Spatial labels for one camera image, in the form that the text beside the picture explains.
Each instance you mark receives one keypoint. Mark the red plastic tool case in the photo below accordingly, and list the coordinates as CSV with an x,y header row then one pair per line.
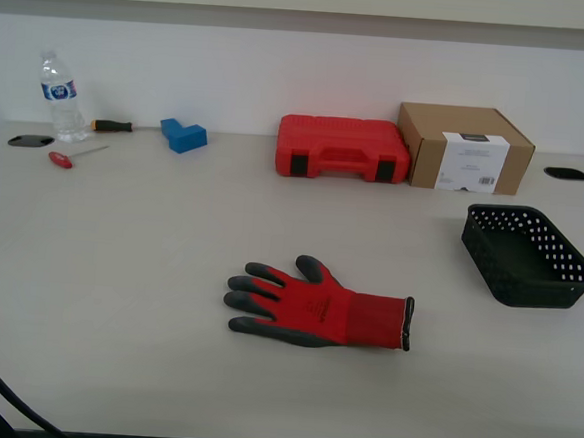
x,y
342,142

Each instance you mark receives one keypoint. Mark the brown cardboard box white label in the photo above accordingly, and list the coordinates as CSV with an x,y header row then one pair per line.
x,y
428,138

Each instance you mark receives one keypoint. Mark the blue plastic block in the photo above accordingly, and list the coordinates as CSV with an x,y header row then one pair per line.
x,y
182,135

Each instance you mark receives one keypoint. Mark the black perforated plastic basket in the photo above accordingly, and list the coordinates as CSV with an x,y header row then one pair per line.
x,y
515,254

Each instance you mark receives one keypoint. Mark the red and grey work glove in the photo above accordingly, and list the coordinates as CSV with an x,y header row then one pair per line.
x,y
325,311

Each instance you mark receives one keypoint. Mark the clear plastic water bottle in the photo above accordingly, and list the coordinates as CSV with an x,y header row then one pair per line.
x,y
64,108

